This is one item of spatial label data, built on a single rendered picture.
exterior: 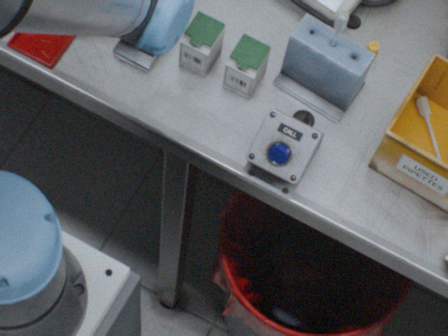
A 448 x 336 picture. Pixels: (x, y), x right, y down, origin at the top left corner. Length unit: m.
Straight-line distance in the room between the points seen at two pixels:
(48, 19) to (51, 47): 0.56
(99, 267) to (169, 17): 0.34
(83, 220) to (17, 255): 1.22
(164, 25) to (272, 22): 0.42
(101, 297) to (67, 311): 0.07
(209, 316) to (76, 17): 1.35
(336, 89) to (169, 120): 0.22
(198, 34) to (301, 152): 0.20
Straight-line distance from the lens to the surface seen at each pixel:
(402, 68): 1.23
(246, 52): 1.12
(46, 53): 1.19
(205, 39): 1.13
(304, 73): 1.15
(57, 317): 0.96
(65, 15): 0.65
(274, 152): 1.06
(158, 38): 0.83
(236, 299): 1.53
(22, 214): 0.83
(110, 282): 1.04
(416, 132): 1.18
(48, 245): 0.82
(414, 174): 1.11
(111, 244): 2.00
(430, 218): 1.14
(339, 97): 1.15
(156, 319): 1.95
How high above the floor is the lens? 1.89
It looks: 66 degrees down
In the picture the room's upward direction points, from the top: 11 degrees clockwise
